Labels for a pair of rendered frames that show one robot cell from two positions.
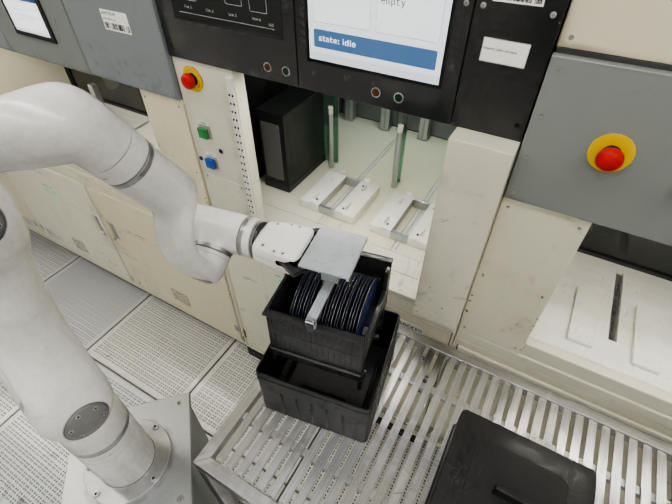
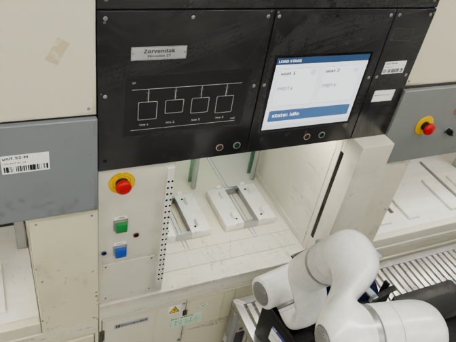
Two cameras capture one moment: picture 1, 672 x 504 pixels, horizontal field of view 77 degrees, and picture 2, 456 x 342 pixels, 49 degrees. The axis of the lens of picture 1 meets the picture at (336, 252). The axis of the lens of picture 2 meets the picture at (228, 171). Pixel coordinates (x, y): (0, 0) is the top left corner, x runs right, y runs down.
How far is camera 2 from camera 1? 1.21 m
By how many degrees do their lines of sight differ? 44
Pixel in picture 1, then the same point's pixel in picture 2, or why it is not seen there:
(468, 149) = (372, 150)
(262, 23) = (224, 119)
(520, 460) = (432, 299)
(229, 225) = not seen: hidden behind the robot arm
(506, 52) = (384, 95)
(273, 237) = not seen: hidden behind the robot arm
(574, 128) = (410, 119)
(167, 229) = (317, 298)
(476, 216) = (370, 183)
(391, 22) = (326, 96)
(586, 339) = (387, 219)
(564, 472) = (445, 290)
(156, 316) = not seen: outside the picture
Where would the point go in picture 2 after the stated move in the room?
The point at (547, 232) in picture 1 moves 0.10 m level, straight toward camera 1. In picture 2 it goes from (391, 173) to (408, 192)
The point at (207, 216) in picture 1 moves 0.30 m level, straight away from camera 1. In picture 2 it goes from (284, 279) to (169, 242)
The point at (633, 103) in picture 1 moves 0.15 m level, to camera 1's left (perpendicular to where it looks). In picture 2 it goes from (433, 102) to (416, 119)
